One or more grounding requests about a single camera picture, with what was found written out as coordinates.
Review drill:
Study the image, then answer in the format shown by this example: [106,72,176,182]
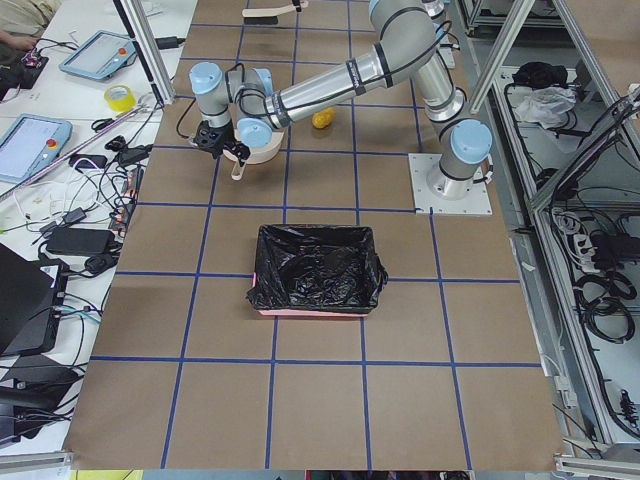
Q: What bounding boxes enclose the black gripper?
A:
[193,120,250,166]

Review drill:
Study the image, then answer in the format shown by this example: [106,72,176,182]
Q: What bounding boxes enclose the beige dustpan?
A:
[223,131,284,181]

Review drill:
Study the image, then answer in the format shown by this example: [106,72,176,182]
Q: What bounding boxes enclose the yellow trash ball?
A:
[311,107,336,130]

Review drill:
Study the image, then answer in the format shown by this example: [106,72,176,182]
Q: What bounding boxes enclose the beige hand brush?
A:
[242,4,303,25]

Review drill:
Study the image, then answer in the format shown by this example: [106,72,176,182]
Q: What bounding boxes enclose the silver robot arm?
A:
[189,0,493,200]

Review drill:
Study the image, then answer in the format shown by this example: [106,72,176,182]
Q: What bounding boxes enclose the pink bin with black bag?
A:
[246,224,388,317]

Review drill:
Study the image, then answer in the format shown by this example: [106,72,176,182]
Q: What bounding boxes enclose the yellow tape roll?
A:
[103,84,136,112]

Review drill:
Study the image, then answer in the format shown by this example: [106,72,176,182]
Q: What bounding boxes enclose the black scissors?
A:
[90,118,115,133]

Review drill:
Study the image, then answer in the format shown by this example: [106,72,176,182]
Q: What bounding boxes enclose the upper blue teach pendant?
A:
[59,30,136,81]

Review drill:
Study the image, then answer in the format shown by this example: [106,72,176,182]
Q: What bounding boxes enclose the blue teach pendant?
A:
[1,114,73,184]
[59,30,136,81]

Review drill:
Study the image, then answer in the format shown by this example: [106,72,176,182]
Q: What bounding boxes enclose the black laptop power brick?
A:
[46,228,115,256]

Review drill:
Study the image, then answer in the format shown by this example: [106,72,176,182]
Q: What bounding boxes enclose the lower blue teach pendant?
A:
[1,114,73,184]

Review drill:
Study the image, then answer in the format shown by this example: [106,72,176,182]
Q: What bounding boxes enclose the black computer box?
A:
[1,245,69,357]

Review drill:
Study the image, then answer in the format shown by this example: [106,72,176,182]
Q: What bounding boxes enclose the white crumpled cloth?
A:
[514,87,576,129]

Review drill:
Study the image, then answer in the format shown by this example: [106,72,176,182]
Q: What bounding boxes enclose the aluminium frame post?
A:
[113,0,175,106]

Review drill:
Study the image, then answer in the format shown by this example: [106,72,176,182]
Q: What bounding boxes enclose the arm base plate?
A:
[408,153,493,216]

